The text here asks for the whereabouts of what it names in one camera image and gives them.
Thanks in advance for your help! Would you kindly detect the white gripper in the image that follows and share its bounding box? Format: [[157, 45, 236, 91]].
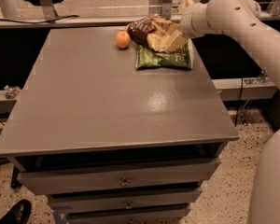
[[147, 0, 201, 53]]

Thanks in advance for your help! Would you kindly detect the brown sea salt chip bag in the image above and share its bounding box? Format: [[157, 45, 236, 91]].
[[125, 14, 183, 48]]

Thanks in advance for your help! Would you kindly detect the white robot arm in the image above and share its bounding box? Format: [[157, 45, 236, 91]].
[[179, 0, 280, 224]]

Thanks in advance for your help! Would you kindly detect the green kettle chip bag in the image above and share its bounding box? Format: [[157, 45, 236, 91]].
[[135, 44, 192, 70]]

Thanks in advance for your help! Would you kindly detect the orange fruit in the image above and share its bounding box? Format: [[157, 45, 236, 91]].
[[116, 31, 131, 49]]

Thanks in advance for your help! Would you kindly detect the grey lower side beam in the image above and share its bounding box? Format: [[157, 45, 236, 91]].
[[213, 77, 277, 101]]

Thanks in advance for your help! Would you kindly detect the grey drawer cabinet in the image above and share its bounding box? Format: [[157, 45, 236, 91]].
[[0, 25, 240, 224]]

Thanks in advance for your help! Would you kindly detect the top grey drawer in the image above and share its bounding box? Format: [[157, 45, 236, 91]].
[[18, 158, 220, 195]]

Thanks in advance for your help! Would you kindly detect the grey drawer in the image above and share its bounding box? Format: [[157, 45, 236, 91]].
[[66, 204, 189, 224], [18, 158, 220, 195], [49, 187, 202, 213]]

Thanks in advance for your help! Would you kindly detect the crumpled clear plastic object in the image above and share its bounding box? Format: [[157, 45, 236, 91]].
[[4, 85, 21, 99]]

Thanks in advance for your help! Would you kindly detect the middle grey drawer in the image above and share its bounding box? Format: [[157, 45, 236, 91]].
[[49, 187, 202, 213]]

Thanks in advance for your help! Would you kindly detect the bottom grey drawer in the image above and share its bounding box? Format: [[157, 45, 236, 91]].
[[66, 204, 189, 224]]

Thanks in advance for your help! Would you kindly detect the black leather shoe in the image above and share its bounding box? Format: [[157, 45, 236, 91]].
[[0, 199, 32, 224]]

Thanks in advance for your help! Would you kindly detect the black cable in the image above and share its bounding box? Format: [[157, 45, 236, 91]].
[[0, 14, 80, 25]]

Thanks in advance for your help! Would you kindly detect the grey metal rail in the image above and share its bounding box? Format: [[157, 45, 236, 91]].
[[0, 11, 280, 29]]

